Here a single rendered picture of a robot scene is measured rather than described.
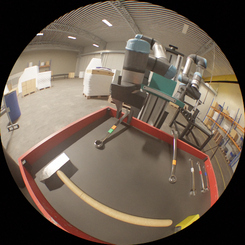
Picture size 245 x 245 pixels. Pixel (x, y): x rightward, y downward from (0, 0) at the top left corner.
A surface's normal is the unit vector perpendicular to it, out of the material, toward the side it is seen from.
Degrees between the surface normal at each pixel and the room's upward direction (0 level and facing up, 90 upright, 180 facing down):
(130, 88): 94
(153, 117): 90
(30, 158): 90
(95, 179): 0
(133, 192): 0
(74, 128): 90
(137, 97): 102
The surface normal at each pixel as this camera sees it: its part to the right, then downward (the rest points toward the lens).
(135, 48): -0.28, 0.61
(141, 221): 0.32, -0.88
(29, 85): 0.91, 0.38
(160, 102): -0.43, 0.40
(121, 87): -0.49, 0.56
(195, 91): -0.36, 0.02
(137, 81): 0.29, 0.70
